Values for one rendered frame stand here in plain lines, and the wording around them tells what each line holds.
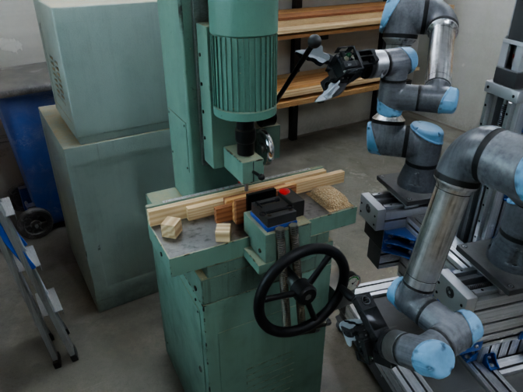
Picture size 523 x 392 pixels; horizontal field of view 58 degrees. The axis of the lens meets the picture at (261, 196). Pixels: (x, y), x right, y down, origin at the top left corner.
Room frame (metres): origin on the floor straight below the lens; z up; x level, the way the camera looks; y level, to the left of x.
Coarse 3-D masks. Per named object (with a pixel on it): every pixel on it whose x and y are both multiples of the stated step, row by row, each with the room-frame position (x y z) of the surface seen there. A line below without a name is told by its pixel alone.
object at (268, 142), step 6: (258, 132) 1.44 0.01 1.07; (264, 132) 1.43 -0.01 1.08; (258, 138) 1.45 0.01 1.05; (264, 138) 1.41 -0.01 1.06; (270, 138) 1.41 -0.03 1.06; (258, 144) 1.44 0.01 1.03; (264, 144) 1.42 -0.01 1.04; (270, 144) 1.40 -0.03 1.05; (258, 150) 1.44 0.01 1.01; (264, 150) 1.42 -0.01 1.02; (270, 150) 1.39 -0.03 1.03; (264, 156) 1.42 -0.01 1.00; (270, 156) 1.39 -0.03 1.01; (264, 162) 1.41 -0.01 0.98; (270, 162) 1.40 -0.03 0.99
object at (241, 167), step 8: (224, 152) 1.32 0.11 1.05; (232, 152) 1.28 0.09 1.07; (224, 160) 1.33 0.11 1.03; (232, 160) 1.27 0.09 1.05; (240, 160) 1.23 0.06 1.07; (248, 160) 1.23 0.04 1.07; (256, 160) 1.23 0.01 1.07; (232, 168) 1.27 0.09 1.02; (240, 168) 1.22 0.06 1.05; (248, 168) 1.22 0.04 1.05; (256, 168) 1.23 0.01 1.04; (240, 176) 1.22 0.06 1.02; (248, 176) 1.22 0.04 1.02; (256, 176) 1.23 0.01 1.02
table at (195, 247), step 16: (304, 192) 1.35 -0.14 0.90; (304, 208) 1.25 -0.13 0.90; (320, 208) 1.25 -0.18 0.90; (352, 208) 1.25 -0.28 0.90; (192, 224) 1.16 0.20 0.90; (208, 224) 1.16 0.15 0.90; (240, 224) 1.16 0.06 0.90; (320, 224) 1.20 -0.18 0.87; (336, 224) 1.23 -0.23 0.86; (160, 240) 1.07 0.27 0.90; (176, 240) 1.07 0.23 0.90; (192, 240) 1.07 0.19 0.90; (208, 240) 1.07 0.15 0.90; (240, 240) 1.08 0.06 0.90; (160, 256) 1.07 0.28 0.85; (176, 256) 1.00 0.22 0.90; (192, 256) 1.02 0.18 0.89; (208, 256) 1.04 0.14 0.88; (224, 256) 1.06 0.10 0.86; (240, 256) 1.08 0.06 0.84; (256, 256) 1.04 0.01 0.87; (176, 272) 0.99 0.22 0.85
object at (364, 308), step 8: (360, 296) 0.90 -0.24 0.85; (368, 296) 0.90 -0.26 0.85; (360, 304) 0.88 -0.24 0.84; (368, 304) 0.88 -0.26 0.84; (360, 312) 0.87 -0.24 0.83; (368, 312) 0.87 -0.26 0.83; (376, 312) 0.87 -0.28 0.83; (368, 320) 0.85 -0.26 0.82; (376, 320) 0.85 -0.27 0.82; (384, 320) 0.85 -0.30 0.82; (368, 328) 0.84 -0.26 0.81; (376, 328) 0.83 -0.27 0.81; (384, 328) 0.84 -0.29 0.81; (376, 336) 0.81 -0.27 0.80
